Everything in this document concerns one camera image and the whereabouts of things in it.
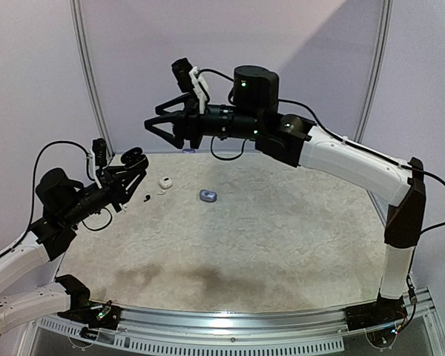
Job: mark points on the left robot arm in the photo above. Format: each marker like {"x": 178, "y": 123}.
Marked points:
{"x": 66, "y": 203}

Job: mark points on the aluminium front rail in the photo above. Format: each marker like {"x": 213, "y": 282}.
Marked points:
{"x": 330, "y": 331}

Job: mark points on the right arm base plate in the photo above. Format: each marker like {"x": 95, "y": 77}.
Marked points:
{"x": 374, "y": 314}

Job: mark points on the purple earbud charging case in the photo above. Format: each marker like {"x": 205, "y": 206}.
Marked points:
{"x": 207, "y": 195}

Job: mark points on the right aluminium corner post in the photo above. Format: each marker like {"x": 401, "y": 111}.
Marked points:
{"x": 375, "y": 69}

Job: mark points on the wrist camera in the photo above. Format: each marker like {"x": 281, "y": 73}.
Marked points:
{"x": 191, "y": 81}
{"x": 97, "y": 160}

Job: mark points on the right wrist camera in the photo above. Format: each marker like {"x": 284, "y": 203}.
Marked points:
{"x": 191, "y": 81}

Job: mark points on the black earbud case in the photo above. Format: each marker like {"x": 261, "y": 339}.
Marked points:
{"x": 134, "y": 158}

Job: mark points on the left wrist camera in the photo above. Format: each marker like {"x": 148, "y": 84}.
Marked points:
{"x": 97, "y": 160}

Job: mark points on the white earbud case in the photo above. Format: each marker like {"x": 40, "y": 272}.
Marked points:
{"x": 165, "y": 182}

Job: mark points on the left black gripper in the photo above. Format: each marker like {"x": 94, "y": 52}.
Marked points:
{"x": 115, "y": 188}

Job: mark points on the aluminium corner post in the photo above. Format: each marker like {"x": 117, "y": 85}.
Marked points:
{"x": 375, "y": 69}
{"x": 87, "y": 69}

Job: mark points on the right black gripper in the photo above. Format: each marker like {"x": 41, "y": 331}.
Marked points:
{"x": 191, "y": 126}

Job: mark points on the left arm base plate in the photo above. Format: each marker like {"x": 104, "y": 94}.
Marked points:
{"x": 95, "y": 316}

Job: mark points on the left aluminium corner post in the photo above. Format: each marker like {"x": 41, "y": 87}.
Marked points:
{"x": 87, "y": 69}

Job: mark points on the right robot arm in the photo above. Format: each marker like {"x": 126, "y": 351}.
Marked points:
{"x": 252, "y": 114}

